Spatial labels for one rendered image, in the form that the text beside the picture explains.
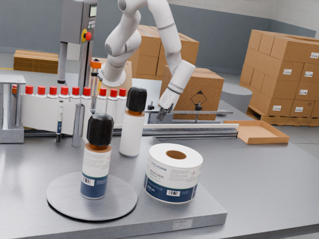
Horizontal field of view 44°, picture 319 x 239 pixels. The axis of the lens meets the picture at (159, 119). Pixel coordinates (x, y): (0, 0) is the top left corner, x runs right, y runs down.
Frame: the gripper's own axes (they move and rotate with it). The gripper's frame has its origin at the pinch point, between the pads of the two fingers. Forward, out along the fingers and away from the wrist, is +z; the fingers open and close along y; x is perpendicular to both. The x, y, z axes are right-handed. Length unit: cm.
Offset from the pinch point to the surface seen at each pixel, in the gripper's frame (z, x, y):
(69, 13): -26, -64, -2
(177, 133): 3.6, 10.8, 5.5
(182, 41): -50, 156, -291
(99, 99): 3.3, -35.3, 1.4
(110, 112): 6.9, -28.0, 3.1
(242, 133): -9, 57, -1
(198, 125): -4.1, 21.4, 4.5
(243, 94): -28, 170, -150
